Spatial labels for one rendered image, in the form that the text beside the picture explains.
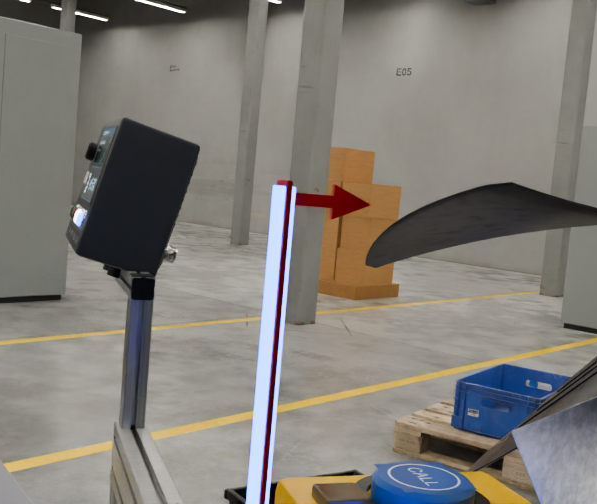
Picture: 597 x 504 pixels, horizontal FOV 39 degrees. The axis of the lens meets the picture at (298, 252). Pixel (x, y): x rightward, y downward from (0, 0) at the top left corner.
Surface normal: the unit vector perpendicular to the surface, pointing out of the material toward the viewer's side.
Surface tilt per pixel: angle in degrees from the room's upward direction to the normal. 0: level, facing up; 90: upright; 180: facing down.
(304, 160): 90
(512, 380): 89
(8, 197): 90
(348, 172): 90
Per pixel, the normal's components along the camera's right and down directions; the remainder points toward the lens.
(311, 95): -0.66, 0.00
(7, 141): 0.75, 0.12
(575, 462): -0.44, -0.55
